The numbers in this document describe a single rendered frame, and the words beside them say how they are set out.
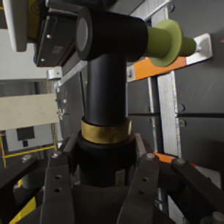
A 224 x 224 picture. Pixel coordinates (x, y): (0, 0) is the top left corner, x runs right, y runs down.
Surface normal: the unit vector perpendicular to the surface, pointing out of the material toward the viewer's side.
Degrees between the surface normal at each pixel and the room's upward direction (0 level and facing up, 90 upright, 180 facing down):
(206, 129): 0
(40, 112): 90
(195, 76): 0
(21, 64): 90
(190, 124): 0
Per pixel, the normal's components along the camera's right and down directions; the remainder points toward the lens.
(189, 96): -0.87, 0.12
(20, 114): 0.47, 0.00
